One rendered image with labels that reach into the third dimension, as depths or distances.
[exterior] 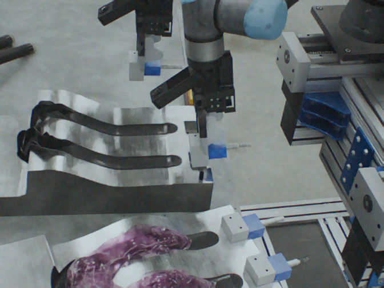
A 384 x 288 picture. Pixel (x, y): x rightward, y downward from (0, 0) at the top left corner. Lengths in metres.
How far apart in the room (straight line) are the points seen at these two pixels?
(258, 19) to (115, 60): 0.78
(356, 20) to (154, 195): 0.63
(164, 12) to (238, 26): 0.36
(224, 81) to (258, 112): 1.74
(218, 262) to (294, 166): 1.54
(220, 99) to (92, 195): 0.33
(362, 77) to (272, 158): 1.19
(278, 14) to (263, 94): 1.99
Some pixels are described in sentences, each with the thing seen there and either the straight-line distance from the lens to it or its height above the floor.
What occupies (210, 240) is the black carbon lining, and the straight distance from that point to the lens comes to 1.25.
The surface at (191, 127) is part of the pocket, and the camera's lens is 1.46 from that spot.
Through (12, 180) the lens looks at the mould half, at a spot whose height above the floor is 0.86.
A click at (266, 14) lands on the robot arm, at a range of 1.08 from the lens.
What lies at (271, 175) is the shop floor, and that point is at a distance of 2.65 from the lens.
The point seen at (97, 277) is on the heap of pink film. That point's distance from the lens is 1.14.
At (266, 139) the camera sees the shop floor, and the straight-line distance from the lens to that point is 2.82.
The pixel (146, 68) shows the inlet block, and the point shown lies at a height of 0.94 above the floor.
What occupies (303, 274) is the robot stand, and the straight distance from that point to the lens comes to 2.07.
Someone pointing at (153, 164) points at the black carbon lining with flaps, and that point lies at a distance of 1.34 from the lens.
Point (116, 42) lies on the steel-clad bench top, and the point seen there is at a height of 0.80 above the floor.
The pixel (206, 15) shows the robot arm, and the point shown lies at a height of 1.24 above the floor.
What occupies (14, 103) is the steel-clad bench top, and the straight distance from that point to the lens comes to 1.64.
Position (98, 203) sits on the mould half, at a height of 0.83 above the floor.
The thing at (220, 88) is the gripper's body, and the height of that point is 1.08.
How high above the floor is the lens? 1.81
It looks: 42 degrees down
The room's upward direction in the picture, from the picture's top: 7 degrees clockwise
